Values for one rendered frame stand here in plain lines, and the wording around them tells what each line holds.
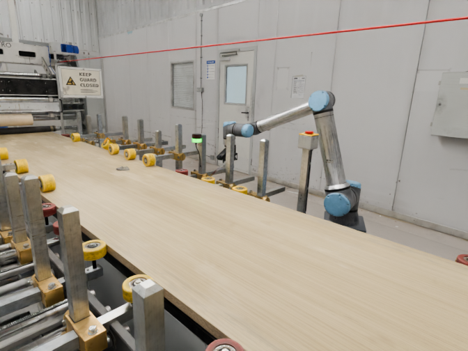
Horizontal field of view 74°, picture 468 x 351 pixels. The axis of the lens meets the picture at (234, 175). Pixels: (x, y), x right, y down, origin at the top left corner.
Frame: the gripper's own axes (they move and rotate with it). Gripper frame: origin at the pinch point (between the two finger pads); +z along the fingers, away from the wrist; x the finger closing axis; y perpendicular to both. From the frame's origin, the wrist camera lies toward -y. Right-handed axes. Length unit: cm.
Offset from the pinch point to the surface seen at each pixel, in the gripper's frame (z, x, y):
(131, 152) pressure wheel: -15, 46, -51
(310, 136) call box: -39, -84, -29
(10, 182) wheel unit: -30, -36, -136
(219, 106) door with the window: -23, 271, 249
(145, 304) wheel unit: -30, -120, -136
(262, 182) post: -11, -56, -29
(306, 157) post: -29, -81, -28
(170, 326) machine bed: 3, -95, -116
